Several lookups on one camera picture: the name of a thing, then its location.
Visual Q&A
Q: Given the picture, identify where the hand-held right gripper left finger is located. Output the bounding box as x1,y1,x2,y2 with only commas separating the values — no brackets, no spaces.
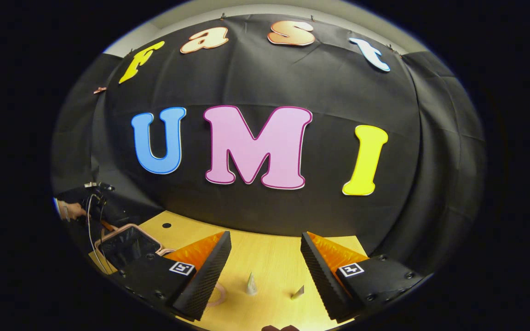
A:
111,231,232,321

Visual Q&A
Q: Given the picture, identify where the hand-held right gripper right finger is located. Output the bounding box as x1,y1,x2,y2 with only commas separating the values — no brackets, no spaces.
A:
300,231,431,323

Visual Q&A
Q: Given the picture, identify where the white cable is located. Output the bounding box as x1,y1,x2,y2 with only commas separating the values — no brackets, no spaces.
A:
86,193,109,274

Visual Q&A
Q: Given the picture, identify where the black backdrop cloth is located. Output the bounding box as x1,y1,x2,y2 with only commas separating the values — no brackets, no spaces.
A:
51,14,485,276

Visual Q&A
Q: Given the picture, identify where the pink suitcase with black lining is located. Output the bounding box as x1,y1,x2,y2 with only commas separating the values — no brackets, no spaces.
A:
89,224,227,308

